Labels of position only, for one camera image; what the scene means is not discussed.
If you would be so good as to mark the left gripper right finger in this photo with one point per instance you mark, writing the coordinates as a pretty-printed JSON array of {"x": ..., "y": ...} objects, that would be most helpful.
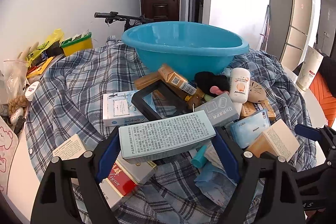
[{"x": 280, "y": 202}]

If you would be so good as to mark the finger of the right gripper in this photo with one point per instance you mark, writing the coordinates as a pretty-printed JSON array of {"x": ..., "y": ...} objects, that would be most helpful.
[{"x": 324, "y": 135}]

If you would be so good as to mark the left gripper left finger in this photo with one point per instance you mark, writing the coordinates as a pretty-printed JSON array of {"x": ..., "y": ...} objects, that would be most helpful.
[{"x": 55, "y": 200}]

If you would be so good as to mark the beige white square box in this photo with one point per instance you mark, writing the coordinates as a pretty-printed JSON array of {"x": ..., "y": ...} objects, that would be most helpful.
[{"x": 277, "y": 140}]

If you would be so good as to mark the blue wet wipes pack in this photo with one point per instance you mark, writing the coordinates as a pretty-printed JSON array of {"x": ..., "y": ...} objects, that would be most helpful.
[{"x": 246, "y": 130}]

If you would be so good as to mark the red white cigarette box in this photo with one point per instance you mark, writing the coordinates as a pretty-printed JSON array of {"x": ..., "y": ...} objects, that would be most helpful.
[{"x": 124, "y": 180}]

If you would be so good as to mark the pale green printed box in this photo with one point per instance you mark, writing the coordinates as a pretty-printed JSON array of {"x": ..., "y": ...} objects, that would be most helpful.
[{"x": 155, "y": 140}]

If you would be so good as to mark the small white printed box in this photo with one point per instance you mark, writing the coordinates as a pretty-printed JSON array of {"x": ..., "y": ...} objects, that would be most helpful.
[{"x": 72, "y": 148}]

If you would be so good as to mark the light blue mask pack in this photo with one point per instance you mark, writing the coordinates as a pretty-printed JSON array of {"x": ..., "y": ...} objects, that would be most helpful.
[{"x": 215, "y": 185}]

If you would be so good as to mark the beige round vented disc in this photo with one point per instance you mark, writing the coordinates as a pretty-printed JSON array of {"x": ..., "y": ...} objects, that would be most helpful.
[{"x": 256, "y": 93}]

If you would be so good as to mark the yellow gold packet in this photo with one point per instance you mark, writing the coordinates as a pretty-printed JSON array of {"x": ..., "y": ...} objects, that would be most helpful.
[{"x": 250, "y": 108}]

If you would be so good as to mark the pink bear pouch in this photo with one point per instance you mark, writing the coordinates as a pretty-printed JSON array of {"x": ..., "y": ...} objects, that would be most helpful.
[{"x": 8, "y": 147}]

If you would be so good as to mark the white lotion bottle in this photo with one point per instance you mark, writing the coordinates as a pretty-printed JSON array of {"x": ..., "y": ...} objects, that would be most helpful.
[{"x": 239, "y": 85}]

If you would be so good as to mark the teal tube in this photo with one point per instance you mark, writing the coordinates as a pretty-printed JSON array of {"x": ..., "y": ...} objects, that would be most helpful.
[{"x": 199, "y": 160}]

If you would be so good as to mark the grey card sleeve box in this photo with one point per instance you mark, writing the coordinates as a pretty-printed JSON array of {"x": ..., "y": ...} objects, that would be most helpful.
[{"x": 220, "y": 110}]

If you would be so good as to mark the blue plaid cloth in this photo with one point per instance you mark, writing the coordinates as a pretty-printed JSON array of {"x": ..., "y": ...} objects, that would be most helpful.
[{"x": 68, "y": 101}]

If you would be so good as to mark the black plush toy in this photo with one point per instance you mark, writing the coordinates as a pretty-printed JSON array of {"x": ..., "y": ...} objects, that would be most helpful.
[{"x": 211, "y": 84}]

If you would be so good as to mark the white round jar lid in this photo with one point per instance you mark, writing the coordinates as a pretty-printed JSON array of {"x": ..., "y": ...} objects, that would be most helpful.
[{"x": 30, "y": 91}]

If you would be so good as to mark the white blue Raison box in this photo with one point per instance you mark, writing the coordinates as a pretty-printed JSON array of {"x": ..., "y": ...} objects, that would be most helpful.
[{"x": 118, "y": 110}]

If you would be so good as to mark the steel refrigerator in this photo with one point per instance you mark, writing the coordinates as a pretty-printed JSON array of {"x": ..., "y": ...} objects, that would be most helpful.
[{"x": 289, "y": 26}]

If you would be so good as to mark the yellow book stack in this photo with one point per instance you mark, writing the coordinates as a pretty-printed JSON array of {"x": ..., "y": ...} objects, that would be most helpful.
[{"x": 38, "y": 70}]

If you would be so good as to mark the clear zip bag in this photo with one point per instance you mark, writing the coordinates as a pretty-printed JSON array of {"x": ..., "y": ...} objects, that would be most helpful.
[{"x": 14, "y": 72}]

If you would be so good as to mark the beige stuffed animal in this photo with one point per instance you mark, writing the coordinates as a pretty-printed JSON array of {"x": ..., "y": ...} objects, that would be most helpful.
[{"x": 23, "y": 55}]

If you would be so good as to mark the blue plastic basin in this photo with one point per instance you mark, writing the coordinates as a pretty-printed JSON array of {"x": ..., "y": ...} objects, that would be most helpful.
[{"x": 187, "y": 47}]

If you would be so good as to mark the gold slim carton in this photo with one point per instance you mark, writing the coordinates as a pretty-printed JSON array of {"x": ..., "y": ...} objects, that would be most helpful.
[{"x": 178, "y": 81}]

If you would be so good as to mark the yellow green bin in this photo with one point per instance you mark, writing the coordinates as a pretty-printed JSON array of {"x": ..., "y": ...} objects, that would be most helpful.
[{"x": 78, "y": 43}]

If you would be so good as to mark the yellow plastic bag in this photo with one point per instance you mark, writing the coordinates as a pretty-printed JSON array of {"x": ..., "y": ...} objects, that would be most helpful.
[{"x": 56, "y": 36}]

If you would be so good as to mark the black bicycle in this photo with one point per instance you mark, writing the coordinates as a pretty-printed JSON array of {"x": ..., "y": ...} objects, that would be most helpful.
[{"x": 130, "y": 21}]

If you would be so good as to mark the black display frame case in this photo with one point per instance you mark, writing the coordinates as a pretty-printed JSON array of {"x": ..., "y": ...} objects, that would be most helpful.
[{"x": 158, "y": 101}]

